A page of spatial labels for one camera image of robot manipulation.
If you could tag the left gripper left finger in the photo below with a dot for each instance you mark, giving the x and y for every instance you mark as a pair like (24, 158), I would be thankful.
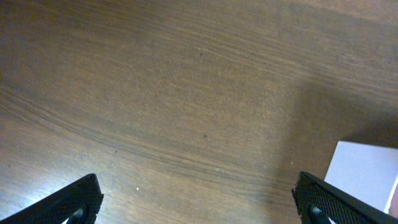
(79, 202)

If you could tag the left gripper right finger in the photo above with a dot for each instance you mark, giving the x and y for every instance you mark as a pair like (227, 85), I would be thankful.
(320, 202)

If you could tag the white cardboard box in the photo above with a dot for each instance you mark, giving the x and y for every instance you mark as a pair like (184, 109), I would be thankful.
(366, 172)

